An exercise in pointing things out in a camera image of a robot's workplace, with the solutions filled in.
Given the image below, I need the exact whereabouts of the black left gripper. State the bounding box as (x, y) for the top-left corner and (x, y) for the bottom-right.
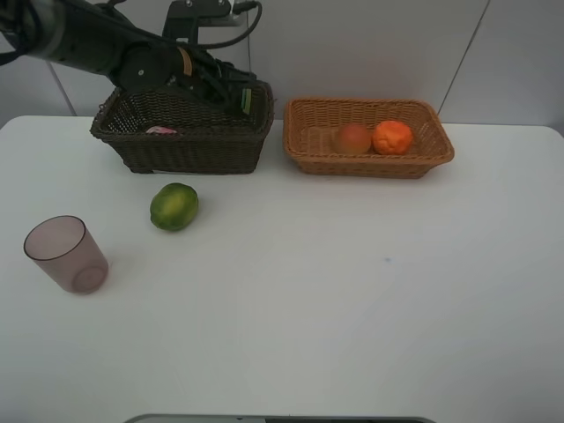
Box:
(112, 42), (258, 110)

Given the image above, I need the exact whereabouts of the dark green pump bottle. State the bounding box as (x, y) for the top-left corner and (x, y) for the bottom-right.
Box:
(230, 87), (253, 115)

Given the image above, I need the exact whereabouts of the pink squeeze bottle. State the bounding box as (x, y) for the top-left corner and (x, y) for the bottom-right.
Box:
(146, 126), (177, 135)

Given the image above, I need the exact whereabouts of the green lime fruit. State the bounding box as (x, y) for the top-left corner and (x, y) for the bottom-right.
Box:
(150, 182), (199, 232)

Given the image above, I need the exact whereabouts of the red yellow peach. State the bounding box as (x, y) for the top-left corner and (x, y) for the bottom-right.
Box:
(333, 123), (372, 155)

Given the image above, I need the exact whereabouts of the orange tangerine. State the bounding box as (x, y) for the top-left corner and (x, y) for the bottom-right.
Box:
(372, 121), (414, 155)

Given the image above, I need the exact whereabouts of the translucent purple plastic cup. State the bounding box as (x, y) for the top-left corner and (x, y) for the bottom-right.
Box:
(23, 215), (109, 294)

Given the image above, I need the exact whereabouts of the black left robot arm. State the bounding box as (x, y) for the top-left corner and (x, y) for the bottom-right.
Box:
(1, 1), (263, 115)

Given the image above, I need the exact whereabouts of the dark brown wicker basket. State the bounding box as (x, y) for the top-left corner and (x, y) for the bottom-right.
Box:
(91, 81), (274, 174)

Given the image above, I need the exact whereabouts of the light orange wicker basket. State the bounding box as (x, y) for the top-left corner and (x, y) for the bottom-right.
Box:
(284, 98), (455, 179)

